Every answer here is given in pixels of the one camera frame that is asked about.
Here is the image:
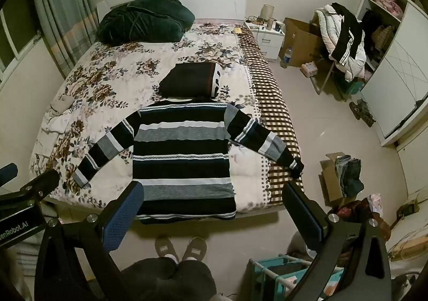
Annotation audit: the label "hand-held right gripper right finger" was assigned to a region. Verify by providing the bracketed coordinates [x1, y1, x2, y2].
[282, 181, 392, 301]

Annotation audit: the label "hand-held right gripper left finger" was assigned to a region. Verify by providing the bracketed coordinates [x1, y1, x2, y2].
[33, 181, 145, 301]

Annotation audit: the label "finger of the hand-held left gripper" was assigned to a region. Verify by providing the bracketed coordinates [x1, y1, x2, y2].
[0, 169, 60, 210]
[0, 163, 18, 185]

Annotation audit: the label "striped knit sweater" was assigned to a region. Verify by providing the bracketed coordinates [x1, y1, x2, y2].
[72, 98, 305, 224]

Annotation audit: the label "dark garment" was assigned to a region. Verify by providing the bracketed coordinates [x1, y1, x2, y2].
[158, 63, 222, 101]

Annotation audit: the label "pile of reddish clothes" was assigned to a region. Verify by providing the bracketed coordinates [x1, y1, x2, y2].
[329, 194, 390, 241]

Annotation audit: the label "small cardboard box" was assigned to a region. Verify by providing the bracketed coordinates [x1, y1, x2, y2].
[319, 152, 355, 208]

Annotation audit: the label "grey slipper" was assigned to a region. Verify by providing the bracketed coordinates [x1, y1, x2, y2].
[182, 237, 208, 261]
[154, 236, 174, 260]

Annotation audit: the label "folded jeans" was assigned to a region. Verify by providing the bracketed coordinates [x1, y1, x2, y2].
[335, 155, 365, 198]

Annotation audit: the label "teal laundry rack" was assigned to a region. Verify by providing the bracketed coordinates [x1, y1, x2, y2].
[247, 252, 345, 301]

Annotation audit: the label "person's dark trouser legs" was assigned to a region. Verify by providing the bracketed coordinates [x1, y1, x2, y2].
[119, 256, 218, 301]

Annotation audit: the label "small beige cloth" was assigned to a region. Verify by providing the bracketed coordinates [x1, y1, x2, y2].
[50, 95, 76, 114]

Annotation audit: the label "brown checked blanket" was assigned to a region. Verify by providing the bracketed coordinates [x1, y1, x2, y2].
[234, 25, 305, 208]

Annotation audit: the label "floral quilt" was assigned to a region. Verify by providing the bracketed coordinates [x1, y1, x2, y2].
[28, 18, 268, 218]

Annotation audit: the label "dark shoes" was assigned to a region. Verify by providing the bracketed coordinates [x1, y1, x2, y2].
[349, 98, 377, 128]

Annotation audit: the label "teal bin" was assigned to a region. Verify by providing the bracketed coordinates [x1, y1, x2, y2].
[338, 77, 365, 96]

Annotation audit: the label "chair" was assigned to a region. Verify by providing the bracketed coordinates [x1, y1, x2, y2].
[309, 54, 338, 94]

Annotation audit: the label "window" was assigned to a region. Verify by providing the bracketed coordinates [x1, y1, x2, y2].
[0, 0, 44, 84]

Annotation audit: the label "pink packet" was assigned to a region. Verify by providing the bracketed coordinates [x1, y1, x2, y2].
[300, 61, 318, 78]

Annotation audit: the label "white wardrobe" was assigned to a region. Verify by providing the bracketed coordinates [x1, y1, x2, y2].
[354, 0, 428, 148]

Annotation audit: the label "green curtain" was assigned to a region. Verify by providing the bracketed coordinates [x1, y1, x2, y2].
[30, 0, 101, 79]

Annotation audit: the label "large cardboard box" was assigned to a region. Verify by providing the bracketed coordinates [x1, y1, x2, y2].
[284, 17, 330, 68]

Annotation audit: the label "white nightstand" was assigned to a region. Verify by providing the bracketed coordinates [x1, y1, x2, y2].
[243, 18, 286, 62]

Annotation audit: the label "white padded jacket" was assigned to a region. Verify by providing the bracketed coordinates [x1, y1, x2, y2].
[314, 3, 366, 82]

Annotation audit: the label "black white-striped garment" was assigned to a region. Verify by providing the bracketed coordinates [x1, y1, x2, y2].
[331, 3, 365, 66]

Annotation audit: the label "pink folded blanket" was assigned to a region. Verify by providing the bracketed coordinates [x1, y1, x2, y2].
[369, 0, 403, 19]

